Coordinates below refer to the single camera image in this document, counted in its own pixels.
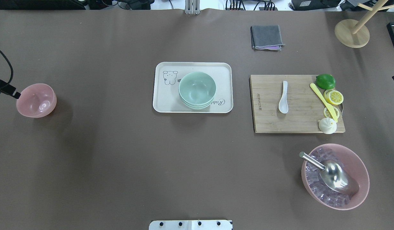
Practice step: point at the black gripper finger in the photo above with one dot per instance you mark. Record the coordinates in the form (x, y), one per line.
(8, 89)

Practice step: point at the small pink bowl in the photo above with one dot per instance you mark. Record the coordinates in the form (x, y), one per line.
(36, 101)

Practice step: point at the white ceramic spoon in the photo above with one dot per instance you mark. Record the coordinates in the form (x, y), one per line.
(283, 103)

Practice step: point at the large pink bowl with ice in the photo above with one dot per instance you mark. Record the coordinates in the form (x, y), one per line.
(350, 162)

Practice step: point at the cream rabbit tray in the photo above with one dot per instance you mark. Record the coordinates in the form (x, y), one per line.
(166, 98)

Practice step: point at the green stacked bowls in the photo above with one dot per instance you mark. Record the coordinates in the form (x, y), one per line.
(197, 90)

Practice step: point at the grey folded cloth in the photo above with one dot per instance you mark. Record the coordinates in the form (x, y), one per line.
(266, 37)

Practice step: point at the bamboo cutting board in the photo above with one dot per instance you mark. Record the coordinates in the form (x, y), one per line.
(305, 109)

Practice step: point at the green lime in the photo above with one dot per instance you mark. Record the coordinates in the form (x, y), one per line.
(325, 81)

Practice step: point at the white steamed bun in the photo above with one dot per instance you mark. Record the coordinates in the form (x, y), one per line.
(327, 125)

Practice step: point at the yellow plastic knife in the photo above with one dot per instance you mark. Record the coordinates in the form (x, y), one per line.
(329, 107)

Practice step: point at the metal scoop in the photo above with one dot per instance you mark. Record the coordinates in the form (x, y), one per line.
(333, 175)

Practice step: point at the wooden mug tree stand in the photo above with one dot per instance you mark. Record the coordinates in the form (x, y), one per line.
(355, 34)

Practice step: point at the aluminium frame post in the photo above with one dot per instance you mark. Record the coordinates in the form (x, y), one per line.
(192, 7)

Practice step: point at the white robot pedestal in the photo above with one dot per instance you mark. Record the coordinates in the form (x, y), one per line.
(216, 224)

